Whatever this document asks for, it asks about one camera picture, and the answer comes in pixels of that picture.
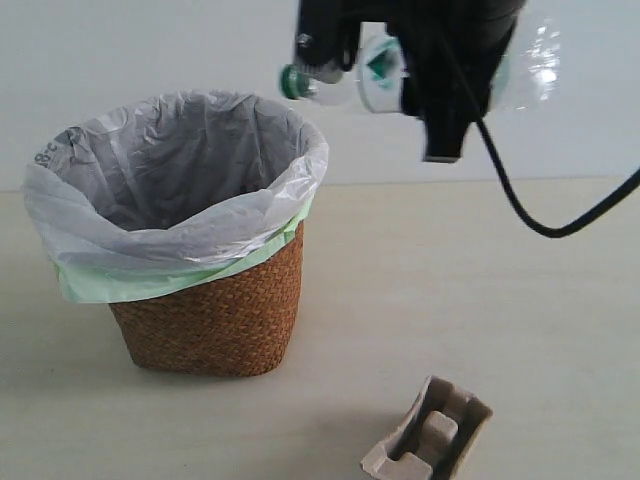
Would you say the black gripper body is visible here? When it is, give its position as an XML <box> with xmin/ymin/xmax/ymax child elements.
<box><xmin>358</xmin><ymin>1</ymin><xmax>524</xmax><ymax>120</ymax></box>

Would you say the grey pulp cardboard tray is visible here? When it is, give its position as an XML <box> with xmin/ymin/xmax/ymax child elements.
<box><xmin>360</xmin><ymin>375</ymin><xmax>493</xmax><ymax>480</ymax></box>

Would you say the light green plastic bag liner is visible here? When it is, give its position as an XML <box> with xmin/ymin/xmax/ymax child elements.
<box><xmin>53</xmin><ymin>201</ymin><xmax>312</xmax><ymax>304</ymax></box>

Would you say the translucent white bin liner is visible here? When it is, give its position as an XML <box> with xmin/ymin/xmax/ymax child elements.
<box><xmin>22</xmin><ymin>90</ymin><xmax>329</xmax><ymax>270</ymax></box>

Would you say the woven brown wicker basket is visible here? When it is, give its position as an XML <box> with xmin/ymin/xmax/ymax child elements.
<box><xmin>109</xmin><ymin>225</ymin><xmax>304</xmax><ymax>377</ymax></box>

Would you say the black cable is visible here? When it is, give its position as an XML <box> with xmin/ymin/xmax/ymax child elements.
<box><xmin>434</xmin><ymin>19</ymin><xmax>640</xmax><ymax>239</ymax></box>

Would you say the green label water bottle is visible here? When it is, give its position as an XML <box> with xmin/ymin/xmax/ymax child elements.
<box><xmin>279</xmin><ymin>12</ymin><xmax>560</xmax><ymax>114</ymax></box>

